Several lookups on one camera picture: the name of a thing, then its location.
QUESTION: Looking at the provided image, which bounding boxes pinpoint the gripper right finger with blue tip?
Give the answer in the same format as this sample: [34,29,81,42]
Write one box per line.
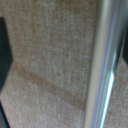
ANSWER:
[122,26,128,65]

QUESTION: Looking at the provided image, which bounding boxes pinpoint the brown drawer with long handle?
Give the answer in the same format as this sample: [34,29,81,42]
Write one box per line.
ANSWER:
[0,0,128,128]

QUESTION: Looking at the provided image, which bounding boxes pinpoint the gripper left finger with blue tip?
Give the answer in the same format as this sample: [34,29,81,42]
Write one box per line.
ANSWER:
[0,17,15,88]

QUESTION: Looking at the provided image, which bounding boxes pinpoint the long silver drawer handle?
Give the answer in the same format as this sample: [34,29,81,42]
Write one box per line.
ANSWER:
[82,0,128,128]

